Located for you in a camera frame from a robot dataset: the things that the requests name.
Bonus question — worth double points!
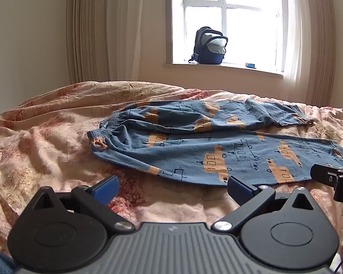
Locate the pink floral bed blanket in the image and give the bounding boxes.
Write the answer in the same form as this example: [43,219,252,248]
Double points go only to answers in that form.
[0,80,343,266]

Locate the white sheer curtain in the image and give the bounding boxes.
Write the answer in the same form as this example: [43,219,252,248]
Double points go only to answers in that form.
[103,0,173,83]
[280,0,308,102]

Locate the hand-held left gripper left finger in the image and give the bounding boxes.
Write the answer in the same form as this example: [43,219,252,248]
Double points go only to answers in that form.
[31,175,135,232]

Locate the blue pants with orange print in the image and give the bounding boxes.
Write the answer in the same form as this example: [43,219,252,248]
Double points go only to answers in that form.
[87,98,343,186]

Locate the beige pleated curtain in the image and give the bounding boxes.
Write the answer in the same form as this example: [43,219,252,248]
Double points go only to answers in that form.
[66,0,112,84]
[301,0,336,107]

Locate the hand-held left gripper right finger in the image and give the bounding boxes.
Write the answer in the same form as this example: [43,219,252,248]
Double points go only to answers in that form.
[212,176,316,232]

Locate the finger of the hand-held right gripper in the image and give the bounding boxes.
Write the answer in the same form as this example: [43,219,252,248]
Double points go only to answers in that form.
[310,160,343,204]

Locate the white framed window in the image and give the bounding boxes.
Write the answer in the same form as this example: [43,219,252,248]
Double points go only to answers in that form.
[166,0,292,73]

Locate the dark blue backpack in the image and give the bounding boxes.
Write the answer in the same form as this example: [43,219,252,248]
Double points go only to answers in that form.
[191,26,228,65]

